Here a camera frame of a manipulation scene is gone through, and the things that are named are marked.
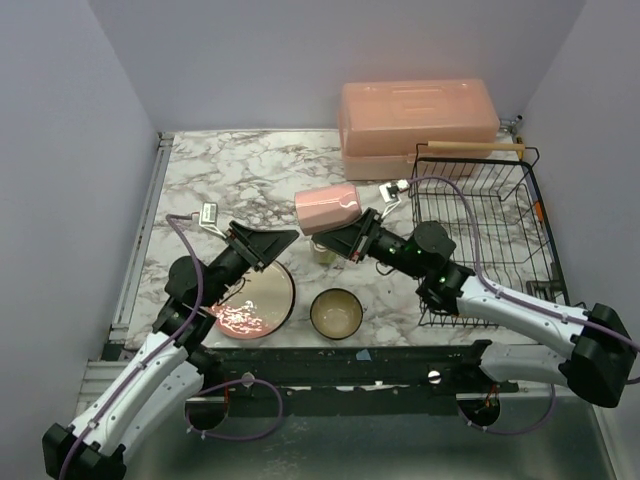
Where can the black wire dish rack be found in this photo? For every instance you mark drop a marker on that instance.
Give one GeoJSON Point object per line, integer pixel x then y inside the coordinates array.
{"type": "Point", "coordinates": [492, 208]}

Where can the pink ceramic mug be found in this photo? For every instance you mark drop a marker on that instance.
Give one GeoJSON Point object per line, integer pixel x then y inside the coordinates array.
{"type": "Point", "coordinates": [326, 208]}

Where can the pink and cream plate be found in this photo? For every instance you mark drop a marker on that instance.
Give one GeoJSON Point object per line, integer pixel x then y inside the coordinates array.
{"type": "Point", "coordinates": [258, 306]}

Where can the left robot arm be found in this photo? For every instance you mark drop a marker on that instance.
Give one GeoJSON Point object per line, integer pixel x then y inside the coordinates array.
{"type": "Point", "coordinates": [165, 325]}

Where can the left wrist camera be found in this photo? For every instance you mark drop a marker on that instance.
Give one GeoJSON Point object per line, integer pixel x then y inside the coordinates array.
{"type": "Point", "coordinates": [208, 214]}

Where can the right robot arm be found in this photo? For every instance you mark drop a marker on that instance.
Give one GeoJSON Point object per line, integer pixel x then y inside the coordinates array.
{"type": "Point", "coordinates": [587, 350]}

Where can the dark bowl cream inside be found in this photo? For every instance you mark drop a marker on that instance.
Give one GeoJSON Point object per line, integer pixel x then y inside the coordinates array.
{"type": "Point", "coordinates": [336, 314]}

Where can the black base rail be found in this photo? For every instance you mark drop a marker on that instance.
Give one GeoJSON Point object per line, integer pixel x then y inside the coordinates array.
{"type": "Point", "coordinates": [351, 381]}

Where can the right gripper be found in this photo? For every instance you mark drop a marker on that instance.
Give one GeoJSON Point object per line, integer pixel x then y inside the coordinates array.
{"type": "Point", "coordinates": [367, 233]}

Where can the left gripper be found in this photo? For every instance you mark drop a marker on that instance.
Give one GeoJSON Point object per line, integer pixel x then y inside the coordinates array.
{"type": "Point", "coordinates": [244, 245]}

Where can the yellow-green ceramic mug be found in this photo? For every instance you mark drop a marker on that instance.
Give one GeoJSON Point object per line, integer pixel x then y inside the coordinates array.
{"type": "Point", "coordinates": [322, 255]}

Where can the translucent pink storage box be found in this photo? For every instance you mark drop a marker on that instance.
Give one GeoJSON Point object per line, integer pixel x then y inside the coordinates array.
{"type": "Point", "coordinates": [381, 124]}

